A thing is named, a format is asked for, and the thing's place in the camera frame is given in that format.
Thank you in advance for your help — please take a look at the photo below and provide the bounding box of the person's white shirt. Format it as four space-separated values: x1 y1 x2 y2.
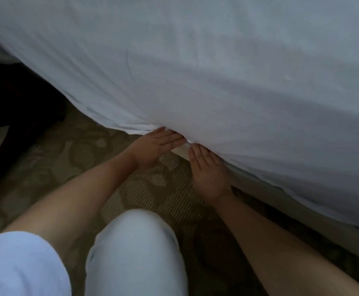
0 231 73 296

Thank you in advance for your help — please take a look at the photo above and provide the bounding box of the white bed sheet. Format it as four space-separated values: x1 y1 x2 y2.
0 0 359 238

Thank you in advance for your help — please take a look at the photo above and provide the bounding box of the person's right hand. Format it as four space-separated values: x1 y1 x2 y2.
187 143 232 206

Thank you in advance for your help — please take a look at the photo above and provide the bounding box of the person's left forearm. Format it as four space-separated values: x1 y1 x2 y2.
3 151 137 259

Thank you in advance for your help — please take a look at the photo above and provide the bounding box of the dark wooden nightstand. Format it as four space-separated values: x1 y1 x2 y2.
0 52 69 210

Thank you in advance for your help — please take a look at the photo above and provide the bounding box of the person's right forearm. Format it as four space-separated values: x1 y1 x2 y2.
211 191 359 296

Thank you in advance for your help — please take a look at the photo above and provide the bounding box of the person's left hand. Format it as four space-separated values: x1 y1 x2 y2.
125 126 188 171

